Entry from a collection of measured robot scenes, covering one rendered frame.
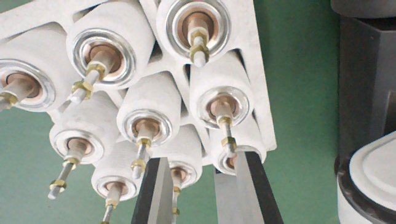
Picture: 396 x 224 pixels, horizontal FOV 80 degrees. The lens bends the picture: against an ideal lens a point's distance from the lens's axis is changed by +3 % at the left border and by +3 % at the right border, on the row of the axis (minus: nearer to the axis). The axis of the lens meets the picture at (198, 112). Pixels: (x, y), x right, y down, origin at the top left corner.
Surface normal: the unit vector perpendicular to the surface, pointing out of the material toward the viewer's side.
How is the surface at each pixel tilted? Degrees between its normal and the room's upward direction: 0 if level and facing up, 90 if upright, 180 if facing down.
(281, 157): 0
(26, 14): 0
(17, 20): 0
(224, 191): 90
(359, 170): 90
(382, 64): 46
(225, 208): 90
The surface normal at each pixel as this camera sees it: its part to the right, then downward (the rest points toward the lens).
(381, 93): -0.66, 0.62
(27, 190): 0.02, 0.60
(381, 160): -0.35, -0.74
